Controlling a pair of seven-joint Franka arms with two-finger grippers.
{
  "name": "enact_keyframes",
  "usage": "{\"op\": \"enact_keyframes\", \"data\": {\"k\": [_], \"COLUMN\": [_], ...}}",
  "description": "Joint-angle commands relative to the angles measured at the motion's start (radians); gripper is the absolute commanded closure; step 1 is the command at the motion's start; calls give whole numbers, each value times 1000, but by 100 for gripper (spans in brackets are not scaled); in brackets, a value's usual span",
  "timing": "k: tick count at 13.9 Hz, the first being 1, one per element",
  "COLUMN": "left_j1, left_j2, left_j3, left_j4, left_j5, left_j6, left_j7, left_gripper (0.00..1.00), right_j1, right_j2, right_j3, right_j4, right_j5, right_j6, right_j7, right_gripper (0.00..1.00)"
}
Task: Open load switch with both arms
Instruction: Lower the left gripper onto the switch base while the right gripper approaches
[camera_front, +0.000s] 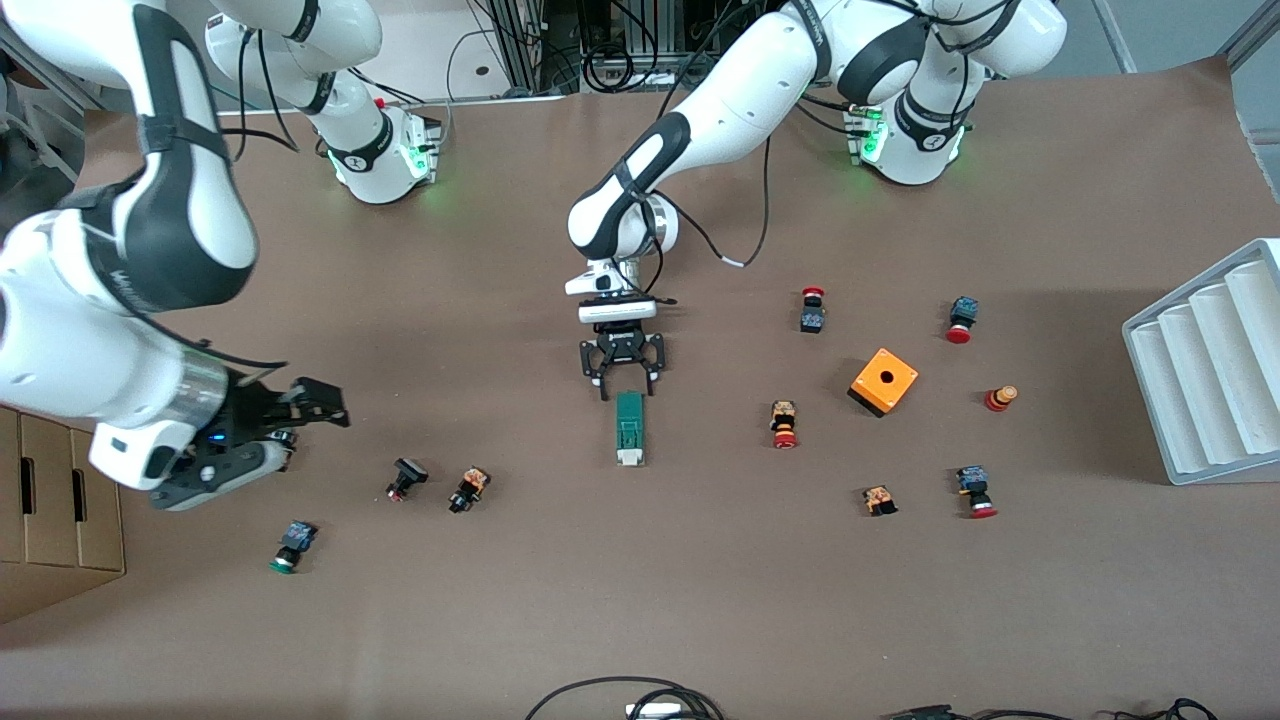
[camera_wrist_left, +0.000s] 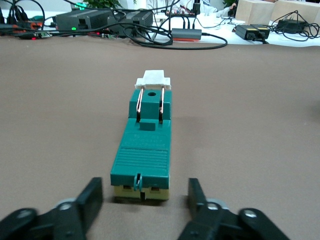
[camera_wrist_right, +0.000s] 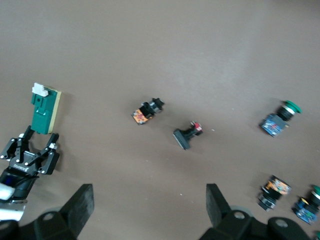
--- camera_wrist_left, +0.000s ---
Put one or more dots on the orange and black device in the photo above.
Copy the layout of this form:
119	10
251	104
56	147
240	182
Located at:
32	25

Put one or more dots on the orange pad under hub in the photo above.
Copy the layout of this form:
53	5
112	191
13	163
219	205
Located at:
185	39

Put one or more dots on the small black power box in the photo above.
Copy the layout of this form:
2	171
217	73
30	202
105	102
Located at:
141	18

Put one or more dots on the beige folded board panel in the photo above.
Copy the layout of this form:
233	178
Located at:
260	11

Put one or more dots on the slim green potted plant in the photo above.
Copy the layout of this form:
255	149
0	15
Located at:
228	2

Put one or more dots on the dark grey power box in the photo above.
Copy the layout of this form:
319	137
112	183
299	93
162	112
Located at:
85	21

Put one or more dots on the bushy green potted plant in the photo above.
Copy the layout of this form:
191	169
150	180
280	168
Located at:
102	3

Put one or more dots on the grey usb hub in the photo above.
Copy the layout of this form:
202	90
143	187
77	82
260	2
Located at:
186	33

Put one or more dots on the green circuit board red led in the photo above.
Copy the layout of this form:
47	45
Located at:
42	35

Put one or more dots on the white desk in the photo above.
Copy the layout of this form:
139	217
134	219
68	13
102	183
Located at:
287	43

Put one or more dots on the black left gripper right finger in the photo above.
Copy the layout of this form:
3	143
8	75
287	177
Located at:
197	205

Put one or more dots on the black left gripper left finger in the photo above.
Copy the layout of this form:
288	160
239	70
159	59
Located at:
90	200

